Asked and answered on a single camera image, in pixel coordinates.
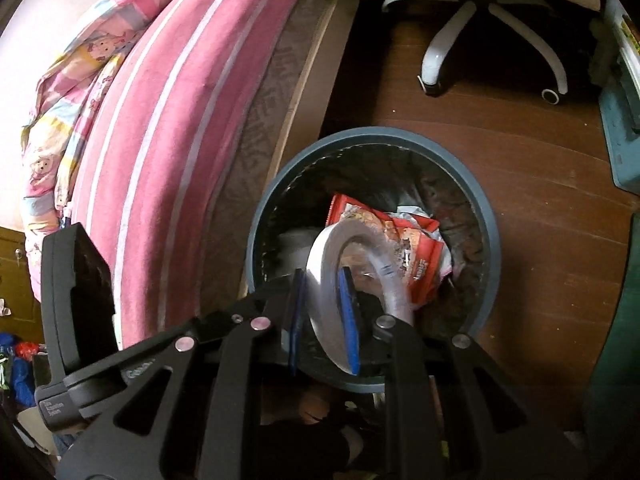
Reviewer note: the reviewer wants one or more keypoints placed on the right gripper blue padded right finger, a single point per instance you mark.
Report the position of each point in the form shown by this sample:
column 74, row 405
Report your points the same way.
column 349, row 307

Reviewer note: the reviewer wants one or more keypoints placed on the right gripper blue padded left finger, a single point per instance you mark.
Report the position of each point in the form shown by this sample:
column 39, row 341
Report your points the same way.
column 297, row 314

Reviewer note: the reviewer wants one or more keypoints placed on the white tape roll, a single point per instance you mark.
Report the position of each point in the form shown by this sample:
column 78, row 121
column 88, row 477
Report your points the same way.
column 331, row 297

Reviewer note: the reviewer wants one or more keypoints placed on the red plastic snack bag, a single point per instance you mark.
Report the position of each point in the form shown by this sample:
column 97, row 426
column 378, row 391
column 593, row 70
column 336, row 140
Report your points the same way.
column 423, row 257

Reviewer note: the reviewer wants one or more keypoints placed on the round trash bin black liner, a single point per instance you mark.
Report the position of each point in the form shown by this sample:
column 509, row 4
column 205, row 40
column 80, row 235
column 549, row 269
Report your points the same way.
column 382, row 168

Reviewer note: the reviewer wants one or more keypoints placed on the brown wooden door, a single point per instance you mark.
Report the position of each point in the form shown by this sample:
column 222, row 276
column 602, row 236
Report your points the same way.
column 20, row 310

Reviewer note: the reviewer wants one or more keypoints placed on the pink white striped bed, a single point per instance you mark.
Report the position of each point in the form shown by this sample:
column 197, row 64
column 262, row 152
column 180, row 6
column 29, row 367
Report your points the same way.
column 214, row 97

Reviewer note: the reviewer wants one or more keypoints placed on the teal storage box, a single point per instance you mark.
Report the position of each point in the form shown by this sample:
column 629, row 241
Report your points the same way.
column 619, row 109

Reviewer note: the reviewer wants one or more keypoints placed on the pink cartoon patterned duvet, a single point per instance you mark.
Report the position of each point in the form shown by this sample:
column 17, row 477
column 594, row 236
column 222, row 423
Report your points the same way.
column 68, row 97

